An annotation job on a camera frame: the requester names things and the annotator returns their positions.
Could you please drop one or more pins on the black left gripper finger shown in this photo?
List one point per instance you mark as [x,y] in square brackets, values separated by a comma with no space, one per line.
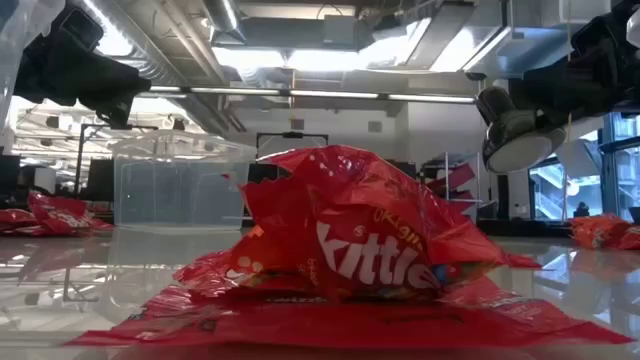
[117,111]
[127,87]

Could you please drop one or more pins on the clear plastic bin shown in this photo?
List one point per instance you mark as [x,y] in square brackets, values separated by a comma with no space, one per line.
[185,190]

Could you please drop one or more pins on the red Skittles candy packet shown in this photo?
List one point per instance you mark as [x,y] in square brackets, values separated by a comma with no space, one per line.
[100,227]
[60,215]
[360,225]
[17,220]

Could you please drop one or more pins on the black metal stand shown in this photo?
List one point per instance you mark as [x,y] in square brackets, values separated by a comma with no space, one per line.
[78,160]

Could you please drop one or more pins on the red shelf rack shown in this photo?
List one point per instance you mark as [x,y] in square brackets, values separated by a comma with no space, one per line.
[455,180]

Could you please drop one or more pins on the ceiling light strip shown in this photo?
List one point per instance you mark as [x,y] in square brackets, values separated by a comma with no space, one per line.
[325,94]

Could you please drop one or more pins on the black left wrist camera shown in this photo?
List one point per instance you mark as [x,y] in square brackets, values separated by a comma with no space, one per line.
[82,30]

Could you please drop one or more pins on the black metal rig frame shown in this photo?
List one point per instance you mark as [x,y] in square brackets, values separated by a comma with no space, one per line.
[292,135]

